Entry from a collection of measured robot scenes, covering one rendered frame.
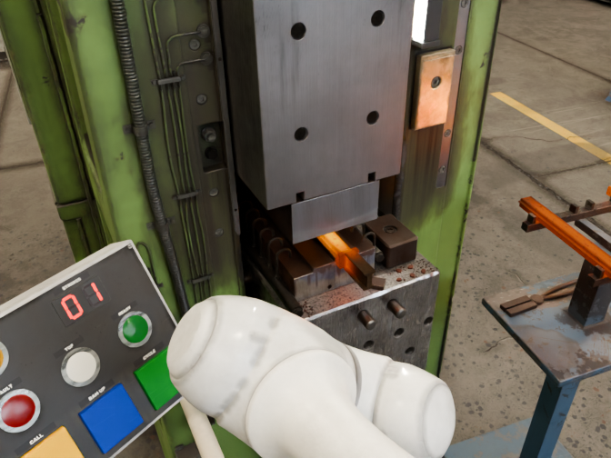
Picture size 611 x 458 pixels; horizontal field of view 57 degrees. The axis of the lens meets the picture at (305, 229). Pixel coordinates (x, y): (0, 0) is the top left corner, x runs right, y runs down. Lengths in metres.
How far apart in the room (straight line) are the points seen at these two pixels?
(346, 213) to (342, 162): 0.12
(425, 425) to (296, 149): 0.61
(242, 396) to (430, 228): 1.15
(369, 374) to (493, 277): 2.31
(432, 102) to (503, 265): 1.71
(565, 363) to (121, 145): 1.06
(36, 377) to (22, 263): 2.31
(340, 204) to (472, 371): 1.38
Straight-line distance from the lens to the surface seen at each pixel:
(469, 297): 2.70
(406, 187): 1.42
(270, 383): 0.45
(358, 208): 1.17
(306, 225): 1.12
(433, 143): 1.41
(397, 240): 1.30
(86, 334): 0.94
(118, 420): 0.96
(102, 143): 1.07
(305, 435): 0.44
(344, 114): 1.05
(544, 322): 1.53
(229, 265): 1.28
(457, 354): 2.43
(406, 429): 0.55
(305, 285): 1.21
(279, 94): 0.97
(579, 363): 1.46
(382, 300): 1.27
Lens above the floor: 1.73
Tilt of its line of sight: 35 degrees down
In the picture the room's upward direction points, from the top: 1 degrees counter-clockwise
